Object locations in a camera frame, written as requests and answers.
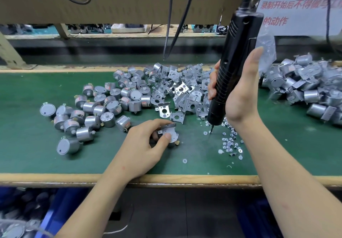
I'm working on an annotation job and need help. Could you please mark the pile of metal brackets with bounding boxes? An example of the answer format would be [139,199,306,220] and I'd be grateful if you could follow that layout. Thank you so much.
[113,62,214,124]

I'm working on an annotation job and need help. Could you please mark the black electric screwdriver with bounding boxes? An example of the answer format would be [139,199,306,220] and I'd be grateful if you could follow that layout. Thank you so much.
[207,0,265,134]

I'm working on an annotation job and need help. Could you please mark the black hanging cable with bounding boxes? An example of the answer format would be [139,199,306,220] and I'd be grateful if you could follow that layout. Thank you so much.
[163,0,174,60]
[167,0,198,60]

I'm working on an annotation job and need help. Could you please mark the silver round motor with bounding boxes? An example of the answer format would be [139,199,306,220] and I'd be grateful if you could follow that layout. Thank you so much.
[160,129,180,146]

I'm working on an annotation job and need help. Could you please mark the person's left forearm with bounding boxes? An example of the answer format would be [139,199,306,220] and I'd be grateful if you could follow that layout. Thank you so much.
[56,168,145,238]

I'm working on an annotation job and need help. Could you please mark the blue plastic bin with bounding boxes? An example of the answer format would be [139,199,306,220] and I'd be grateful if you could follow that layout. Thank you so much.
[0,187,89,238]

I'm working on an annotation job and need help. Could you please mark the silver metal bracket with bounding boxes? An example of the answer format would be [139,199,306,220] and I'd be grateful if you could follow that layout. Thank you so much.
[156,123,178,142]

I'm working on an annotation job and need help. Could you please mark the person's right hand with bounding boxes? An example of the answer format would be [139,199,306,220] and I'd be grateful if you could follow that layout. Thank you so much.
[207,46,265,129]

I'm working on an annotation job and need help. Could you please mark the person's right forearm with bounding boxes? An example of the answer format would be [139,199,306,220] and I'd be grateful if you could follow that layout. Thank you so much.
[240,112,342,238]

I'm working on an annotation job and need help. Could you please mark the pile of assembled motors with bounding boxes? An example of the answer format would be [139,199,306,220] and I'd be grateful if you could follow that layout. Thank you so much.
[260,54,342,126]

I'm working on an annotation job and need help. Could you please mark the dark blue crate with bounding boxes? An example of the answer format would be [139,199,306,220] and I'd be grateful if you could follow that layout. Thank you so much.
[238,198,284,238]

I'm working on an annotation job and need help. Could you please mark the heap of grey binned motors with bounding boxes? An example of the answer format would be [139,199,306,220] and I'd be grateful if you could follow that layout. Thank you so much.
[0,190,54,238]

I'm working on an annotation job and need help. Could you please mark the scatter of small silver screws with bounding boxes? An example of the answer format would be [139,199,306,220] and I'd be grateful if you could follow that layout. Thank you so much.
[182,118,244,169]

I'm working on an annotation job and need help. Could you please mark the small clear plastic bag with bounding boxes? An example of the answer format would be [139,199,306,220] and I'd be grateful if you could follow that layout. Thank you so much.
[256,24,277,73]

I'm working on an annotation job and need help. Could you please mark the green bench mat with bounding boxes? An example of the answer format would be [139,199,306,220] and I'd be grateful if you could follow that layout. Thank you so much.
[0,71,342,176]

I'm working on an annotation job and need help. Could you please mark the pile of silver motors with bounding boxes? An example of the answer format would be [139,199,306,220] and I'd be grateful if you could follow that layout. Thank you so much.
[39,83,153,156]

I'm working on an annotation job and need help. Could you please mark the person's left hand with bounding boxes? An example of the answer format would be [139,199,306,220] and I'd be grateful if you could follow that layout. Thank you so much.
[115,119,180,182]

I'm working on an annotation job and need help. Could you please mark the white paper sign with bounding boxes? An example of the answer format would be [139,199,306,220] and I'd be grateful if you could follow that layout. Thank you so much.
[256,0,342,37]

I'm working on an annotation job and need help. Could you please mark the slanted wooden post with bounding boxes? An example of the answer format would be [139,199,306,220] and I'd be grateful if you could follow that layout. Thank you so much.
[0,31,35,69]

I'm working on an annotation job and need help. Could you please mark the brown back panel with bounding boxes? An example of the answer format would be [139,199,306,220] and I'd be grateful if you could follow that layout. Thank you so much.
[0,0,252,25]

